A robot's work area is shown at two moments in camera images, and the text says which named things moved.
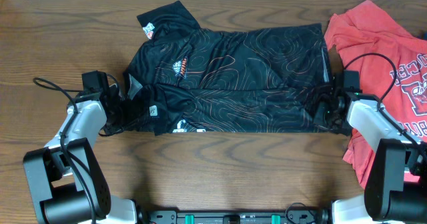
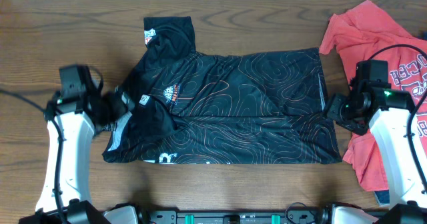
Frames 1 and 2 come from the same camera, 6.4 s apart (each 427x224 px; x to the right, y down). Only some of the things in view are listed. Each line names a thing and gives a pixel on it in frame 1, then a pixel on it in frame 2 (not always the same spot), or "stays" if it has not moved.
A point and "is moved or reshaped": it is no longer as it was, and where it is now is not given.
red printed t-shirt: [392, 63] stays
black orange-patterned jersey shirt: [186, 79] is moved or reshaped
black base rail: [145, 215] stays
